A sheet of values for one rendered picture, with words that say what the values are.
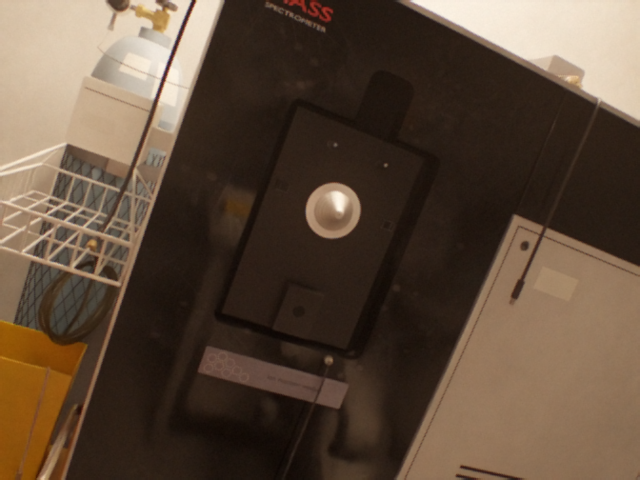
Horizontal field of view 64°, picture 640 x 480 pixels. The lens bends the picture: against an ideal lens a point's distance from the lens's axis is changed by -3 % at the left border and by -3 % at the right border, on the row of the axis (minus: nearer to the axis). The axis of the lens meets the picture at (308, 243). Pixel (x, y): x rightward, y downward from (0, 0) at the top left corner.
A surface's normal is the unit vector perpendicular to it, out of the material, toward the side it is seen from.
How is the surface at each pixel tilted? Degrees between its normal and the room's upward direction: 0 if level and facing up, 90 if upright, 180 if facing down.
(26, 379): 93
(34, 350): 87
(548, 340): 90
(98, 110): 90
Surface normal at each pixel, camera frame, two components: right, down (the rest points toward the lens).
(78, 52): 0.19, 0.22
